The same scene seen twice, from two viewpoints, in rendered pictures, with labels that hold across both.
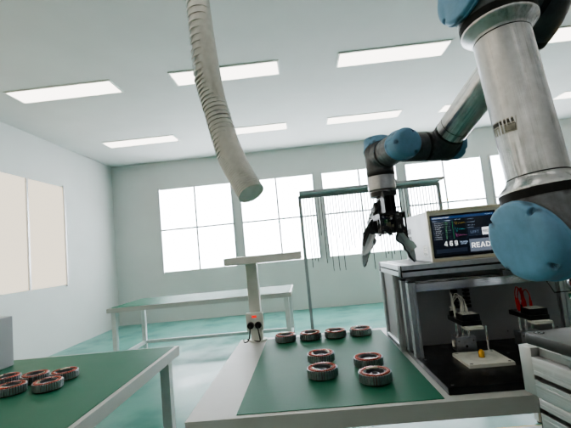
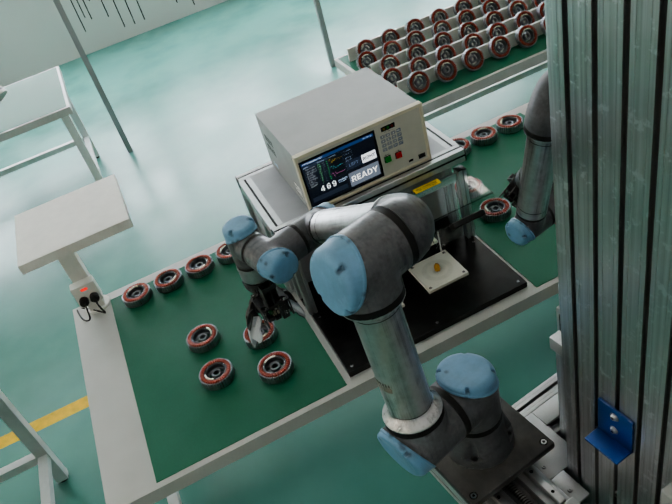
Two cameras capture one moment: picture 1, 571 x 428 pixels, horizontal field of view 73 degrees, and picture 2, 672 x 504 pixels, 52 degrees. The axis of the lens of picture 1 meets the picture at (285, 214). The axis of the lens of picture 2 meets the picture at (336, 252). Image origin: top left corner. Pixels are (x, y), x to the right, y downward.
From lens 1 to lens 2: 1.11 m
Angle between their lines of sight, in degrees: 45
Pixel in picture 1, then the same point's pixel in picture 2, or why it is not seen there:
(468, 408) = (368, 386)
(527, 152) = (400, 408)
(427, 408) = (334, 401)
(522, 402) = not seen: hidden behind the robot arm
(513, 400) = not seen: hidden behind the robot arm
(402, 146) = (279, 279)
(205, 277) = not seen: outside the picture
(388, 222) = (273, 310)
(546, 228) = (414, 467)
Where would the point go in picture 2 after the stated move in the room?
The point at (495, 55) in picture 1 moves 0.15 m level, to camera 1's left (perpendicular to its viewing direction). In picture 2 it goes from (372, 343) to (292, 386)
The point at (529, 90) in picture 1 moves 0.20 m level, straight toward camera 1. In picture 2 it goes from (400, 370) to (391, 474)
